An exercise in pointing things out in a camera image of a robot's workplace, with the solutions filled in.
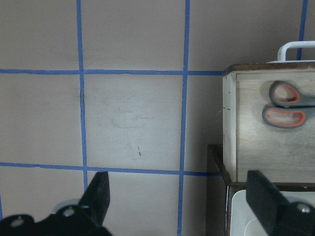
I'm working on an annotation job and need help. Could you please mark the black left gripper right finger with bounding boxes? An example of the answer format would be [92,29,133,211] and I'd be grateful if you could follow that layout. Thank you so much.
[246,170,315,236]

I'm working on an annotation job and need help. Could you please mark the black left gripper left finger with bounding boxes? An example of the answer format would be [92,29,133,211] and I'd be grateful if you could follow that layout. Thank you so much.
[0,172,111,236]

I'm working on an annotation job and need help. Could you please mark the light wooden drawer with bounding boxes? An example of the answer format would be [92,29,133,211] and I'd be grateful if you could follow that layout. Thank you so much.
[222,62,315,183]

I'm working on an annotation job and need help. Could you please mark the grey orange handled scissors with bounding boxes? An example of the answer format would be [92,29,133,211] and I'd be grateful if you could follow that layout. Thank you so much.
[261,81,315,128]

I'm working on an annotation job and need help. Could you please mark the white drawer handle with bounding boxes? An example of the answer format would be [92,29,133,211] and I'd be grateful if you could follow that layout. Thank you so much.
[266,40,315,63]

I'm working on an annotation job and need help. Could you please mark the white plastic tray box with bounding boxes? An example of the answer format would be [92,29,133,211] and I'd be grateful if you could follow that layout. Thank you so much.
[230,189,315,236]

